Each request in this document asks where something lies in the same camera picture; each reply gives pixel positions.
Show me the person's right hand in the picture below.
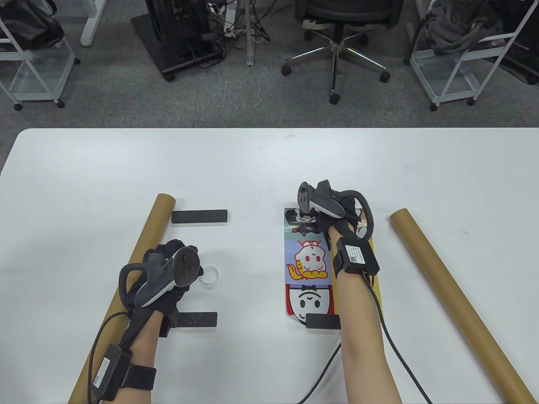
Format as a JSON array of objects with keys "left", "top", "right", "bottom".
[{"left": 314, "top": 196, "right": 367, "bottom": 250}]

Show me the person's left hand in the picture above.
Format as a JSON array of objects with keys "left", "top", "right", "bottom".
[{"left": 131, "top": 239, "right": 203, "bottom": 324}]

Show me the brown cardboard mailing tube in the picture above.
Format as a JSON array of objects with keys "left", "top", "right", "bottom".
[
  {"left": 390, "top": 207, "right": 537, "bottom": 404},
  {"left": 67, "top": 194, "right": 176, "bottom": 404}
]

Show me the black bar weight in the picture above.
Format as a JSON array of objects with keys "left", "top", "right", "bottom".
[
  {"left": 306, "top": 314, "right": 341, "bottom": 330},
  {"left": 177, "top": 312, "right": 218, "bottom": 328},
  {"left": 171, "top": 210, "right": 228, "bottom": 226}
]

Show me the white tube end cap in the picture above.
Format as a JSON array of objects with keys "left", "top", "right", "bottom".
[{"left": 199, "top": 265, "right": 221, "bottom": 289}]

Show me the colourful cartoon grid poster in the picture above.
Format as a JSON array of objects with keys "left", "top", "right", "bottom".
[{"left": 283, "top": 207, "right": 384, "bottom": 324}]

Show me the person's left forearm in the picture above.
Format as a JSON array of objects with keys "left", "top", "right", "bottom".
[{"left": 114, "top": 314, "right": 163, "bottom": 404}]

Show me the person's right forearm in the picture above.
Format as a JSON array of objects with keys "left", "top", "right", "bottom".
[{"left": 328, "top": 225, "right": 403, "bottom": 404}]

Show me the black wrist sensor box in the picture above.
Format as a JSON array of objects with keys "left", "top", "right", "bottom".
[
  {"left": 337, "top": 238, "right": 380, "bottom": 276},
  {"left": 91, "top": 344, "right": 132, "bottom": 401}
]

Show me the black office chair chrome base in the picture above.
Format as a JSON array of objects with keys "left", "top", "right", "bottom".
[{"left": 281, "top": 0, "right": 403, "bottom": 105}]

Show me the white wheeled cart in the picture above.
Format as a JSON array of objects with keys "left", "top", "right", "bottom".
[
  {"left": 0, "top": 17, "right": 80, "bottom": 111},
  {"left": 406, "top": 0, "right": 539, "bottom": 111}
]

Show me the white desk leg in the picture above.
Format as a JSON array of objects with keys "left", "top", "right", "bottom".
[
  {"left": 80, "top": 0, "right": 108, "bottom": 47},
  {"left": 246, "top": 0, "right": 257, "bottom": 67}
]

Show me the black wheeled equipment stand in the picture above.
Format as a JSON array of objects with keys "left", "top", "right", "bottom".
[{"left": 131, "top": 0, "right": 224, "bottom": 82}]

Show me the grey crumpled cloth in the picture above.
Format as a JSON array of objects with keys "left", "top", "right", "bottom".
[{"left": 421, "top": 0, "right": 506, "bottom": 53}]

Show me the black bag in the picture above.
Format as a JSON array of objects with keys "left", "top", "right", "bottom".
[{"left": 0, "top": 0, "right": 66, "bottom": 51}]

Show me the black wrist strap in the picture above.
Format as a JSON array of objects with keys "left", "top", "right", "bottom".
[
  {"left": 332, "top": 248, "right": 350, "bottom": 278},
  {"left": 124, "top": 364, "right": 157, "bottom": 392}
]

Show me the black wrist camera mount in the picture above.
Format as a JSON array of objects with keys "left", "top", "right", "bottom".
[{"left": 159, "top": 309, "right": 177, "bottom": 337}]

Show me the tangle of black cables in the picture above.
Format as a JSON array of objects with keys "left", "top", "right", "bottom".
[{"left": 205, "top": 0, "right": 279, "bottom": 43}]

